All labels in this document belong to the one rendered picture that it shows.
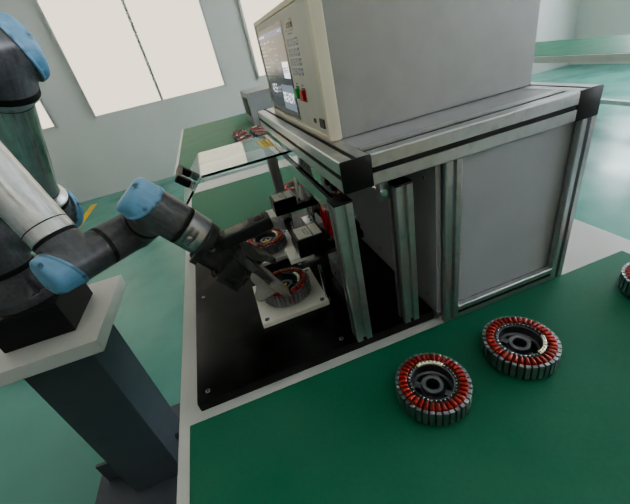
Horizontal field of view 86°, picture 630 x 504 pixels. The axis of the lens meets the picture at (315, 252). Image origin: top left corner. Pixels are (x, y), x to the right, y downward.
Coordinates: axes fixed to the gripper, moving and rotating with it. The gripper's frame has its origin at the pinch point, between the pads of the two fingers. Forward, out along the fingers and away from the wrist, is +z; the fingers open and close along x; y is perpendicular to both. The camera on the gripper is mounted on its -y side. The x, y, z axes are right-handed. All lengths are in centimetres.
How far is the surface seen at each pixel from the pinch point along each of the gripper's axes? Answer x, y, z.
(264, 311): 3.4, 8.1, -0.3
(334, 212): 20.2, -19.0, -13.1
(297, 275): -0.1, -1.8, 2.1
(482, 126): 21.8, -42.1, -4.9
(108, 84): -472, 63, -102
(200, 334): 1.8, 20.8, -7.7
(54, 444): -58, 141, 2
